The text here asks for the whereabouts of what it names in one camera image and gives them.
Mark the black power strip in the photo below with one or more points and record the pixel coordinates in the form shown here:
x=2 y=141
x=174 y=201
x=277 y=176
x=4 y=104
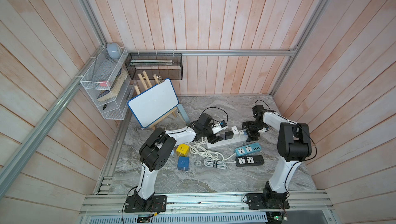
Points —
x=245 y=161

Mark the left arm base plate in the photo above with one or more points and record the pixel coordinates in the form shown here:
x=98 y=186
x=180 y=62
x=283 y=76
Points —
x=155 y=203

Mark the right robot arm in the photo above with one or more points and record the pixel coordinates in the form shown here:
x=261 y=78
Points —
x=293 y=145

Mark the yellow cube socket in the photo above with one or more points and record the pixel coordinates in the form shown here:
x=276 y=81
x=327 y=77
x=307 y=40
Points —
x=183 y=150

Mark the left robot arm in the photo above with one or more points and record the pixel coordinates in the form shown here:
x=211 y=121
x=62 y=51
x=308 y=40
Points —
x=157 y=149

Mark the small white charger plug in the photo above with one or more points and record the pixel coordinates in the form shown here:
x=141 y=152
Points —
x=235 y=130

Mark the wooden block on shelf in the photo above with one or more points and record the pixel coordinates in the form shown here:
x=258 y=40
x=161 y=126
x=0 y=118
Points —
x=115 y=88

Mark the grey round speaker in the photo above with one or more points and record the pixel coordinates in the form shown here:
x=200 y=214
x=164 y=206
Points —
x=114 y=51

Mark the white power strip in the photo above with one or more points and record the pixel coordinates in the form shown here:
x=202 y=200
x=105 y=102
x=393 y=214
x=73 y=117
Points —
x=228 y=142

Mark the whiteboard with blue frame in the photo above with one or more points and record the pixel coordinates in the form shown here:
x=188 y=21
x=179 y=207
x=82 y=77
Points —
x=153 y=102

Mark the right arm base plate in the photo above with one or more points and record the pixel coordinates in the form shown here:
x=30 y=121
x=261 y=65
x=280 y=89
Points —
x=267 y=201

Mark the black adapter plug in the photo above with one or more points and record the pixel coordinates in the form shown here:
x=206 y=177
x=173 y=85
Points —
x=228 y=135

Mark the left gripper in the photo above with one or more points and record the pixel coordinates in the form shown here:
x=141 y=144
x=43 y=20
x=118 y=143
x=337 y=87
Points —
x=214 y=139

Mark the white wire shelf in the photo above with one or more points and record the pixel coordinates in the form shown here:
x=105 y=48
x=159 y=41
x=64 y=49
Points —
x=100 y=75

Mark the teal power strip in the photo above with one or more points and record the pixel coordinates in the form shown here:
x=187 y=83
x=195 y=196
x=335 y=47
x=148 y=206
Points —
x=248 y=149

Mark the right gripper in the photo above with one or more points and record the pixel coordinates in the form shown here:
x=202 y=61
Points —
x=251 y=136

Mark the black mesh basket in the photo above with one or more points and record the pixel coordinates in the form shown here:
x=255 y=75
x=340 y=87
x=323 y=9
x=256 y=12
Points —
x=165 y=65

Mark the blue cube socket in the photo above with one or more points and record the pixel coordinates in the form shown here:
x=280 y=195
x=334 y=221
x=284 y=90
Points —
x=183 y=163

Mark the wooden easel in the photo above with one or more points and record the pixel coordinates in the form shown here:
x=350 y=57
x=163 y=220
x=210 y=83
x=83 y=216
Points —
x=154 y=100

